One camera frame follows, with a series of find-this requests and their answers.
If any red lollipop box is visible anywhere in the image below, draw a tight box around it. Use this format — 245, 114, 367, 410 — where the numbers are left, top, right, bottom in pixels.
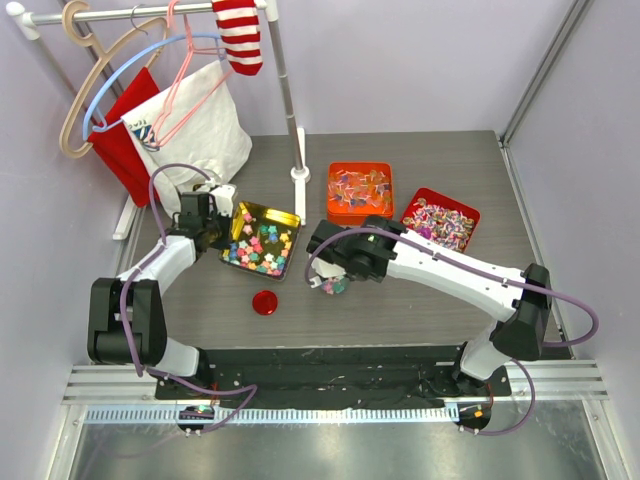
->
400, 187, 481, 253

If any wooden clothes hanger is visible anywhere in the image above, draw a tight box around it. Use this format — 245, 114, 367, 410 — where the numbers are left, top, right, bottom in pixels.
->
59, 1, 169, 159

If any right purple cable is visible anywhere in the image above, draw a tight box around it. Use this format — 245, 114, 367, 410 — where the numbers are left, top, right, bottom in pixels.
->
303, 227, 600, 436

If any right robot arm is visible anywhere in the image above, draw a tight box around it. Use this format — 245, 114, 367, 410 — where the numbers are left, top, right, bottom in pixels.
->
305, 215, 551, 395

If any red jar lid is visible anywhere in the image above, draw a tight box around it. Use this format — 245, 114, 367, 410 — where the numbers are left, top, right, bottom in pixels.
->
252, 290, 278, 316

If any gold tin of star candies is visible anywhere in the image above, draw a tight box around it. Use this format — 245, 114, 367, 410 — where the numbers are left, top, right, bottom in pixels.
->
219, 201, 302, 280

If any white cloth bag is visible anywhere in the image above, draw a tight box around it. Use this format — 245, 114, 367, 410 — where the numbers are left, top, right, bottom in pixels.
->
121, 60, 252, 216

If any red cloth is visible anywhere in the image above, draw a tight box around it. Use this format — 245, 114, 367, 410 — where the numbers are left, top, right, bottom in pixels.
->
88, 67, 159, 207

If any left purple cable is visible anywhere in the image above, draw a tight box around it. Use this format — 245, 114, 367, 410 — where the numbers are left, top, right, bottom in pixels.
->
119, 162, 259, 434

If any orange candy box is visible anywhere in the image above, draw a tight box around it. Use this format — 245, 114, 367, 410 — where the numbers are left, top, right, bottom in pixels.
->
327, 161, 395, 226

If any aluminium rail frame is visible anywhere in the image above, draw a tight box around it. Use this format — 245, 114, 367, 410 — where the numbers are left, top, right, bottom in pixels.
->
55, 359, 627, 479

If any blue clothes hanger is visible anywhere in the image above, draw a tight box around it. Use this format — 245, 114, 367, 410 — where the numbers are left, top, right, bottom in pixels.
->
82, 31, 226, 136

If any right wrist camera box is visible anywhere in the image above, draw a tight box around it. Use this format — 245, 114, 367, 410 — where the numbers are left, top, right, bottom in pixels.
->
310, 258, 346, 288

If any red white striped sock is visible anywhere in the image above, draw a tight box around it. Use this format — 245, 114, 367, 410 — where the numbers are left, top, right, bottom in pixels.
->
211, 0, 263, 76

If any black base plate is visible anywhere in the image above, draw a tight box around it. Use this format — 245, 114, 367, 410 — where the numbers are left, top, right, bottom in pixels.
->
156, 346, 512, 410

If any purple cable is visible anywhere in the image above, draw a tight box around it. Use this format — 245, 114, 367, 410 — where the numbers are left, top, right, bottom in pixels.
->
119, 162, 259, 434
303, 227, 600, 436

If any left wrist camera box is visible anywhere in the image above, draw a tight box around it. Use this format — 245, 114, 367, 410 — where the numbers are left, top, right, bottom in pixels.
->
192, 180, 237, 218

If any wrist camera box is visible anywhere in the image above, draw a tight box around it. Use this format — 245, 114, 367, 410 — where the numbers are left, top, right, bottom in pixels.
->
192, 180, 237, 218
310, 258, 346, 288

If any white clothes rack stand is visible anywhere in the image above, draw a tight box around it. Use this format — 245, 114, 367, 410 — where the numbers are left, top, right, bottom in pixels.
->
5, 0, 311, 241

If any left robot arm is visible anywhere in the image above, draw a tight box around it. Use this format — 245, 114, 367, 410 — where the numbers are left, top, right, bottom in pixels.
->
87, 184, 236, 399

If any clear plastic jar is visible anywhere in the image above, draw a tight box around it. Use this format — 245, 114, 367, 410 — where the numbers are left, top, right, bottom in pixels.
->
320, 275, 350, 295

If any pink wire hanger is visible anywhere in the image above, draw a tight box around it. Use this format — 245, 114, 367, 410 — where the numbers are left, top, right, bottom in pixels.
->
145, 14, 229, 150

